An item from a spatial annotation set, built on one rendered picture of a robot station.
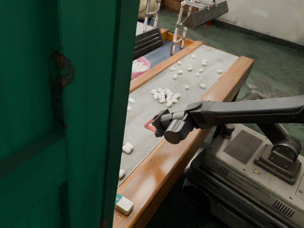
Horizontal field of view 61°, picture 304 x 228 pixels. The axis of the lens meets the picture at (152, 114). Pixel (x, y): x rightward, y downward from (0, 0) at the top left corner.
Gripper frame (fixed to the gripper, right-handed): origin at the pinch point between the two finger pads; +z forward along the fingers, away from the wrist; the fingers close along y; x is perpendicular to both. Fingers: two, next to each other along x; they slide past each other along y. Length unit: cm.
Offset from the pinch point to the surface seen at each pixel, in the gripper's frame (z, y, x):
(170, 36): 53, -130, -25
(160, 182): -8.6, 14.7, 15.2
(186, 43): 41, -130, -15
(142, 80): 25.2, -39.2, -11.1
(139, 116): 14.6, -13.9, 0.2
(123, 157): 6.7, 11.2, 6.1
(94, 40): -51, 54, -29
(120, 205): -6.3, 30.8, 10.5
